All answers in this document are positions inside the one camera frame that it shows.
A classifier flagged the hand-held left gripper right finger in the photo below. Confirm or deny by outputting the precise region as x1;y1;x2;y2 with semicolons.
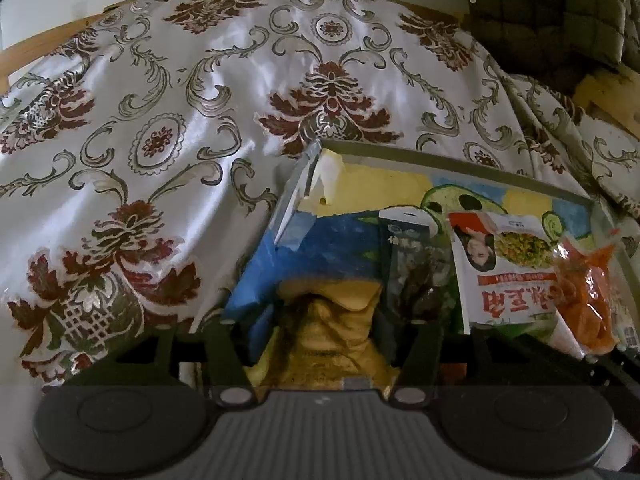
377;310;591;406

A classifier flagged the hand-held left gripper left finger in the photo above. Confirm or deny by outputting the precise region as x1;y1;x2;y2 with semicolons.
50;319;256;406

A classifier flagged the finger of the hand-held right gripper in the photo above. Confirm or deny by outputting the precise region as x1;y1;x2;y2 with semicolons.
575;347;640;391

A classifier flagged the clear packet of dark seaweed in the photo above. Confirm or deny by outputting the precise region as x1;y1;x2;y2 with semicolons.
387;242;461;323

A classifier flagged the orange snack packet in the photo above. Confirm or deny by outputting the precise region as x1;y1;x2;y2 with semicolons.
552;235;621;353

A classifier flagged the gold snack packet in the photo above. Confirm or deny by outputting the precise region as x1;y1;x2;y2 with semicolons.
247;276;401;392

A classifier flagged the white packet with food picture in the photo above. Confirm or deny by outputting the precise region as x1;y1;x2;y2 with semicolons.
446;211;586;358

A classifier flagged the grey box with cartoon lining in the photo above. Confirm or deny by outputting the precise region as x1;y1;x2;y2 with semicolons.
222;139;640;391

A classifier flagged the floral printed bedspread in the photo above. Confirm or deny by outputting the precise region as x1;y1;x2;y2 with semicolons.
0;0;640;480

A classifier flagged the dark quilted cushion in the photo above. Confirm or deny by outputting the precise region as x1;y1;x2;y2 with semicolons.
465;0;640;96

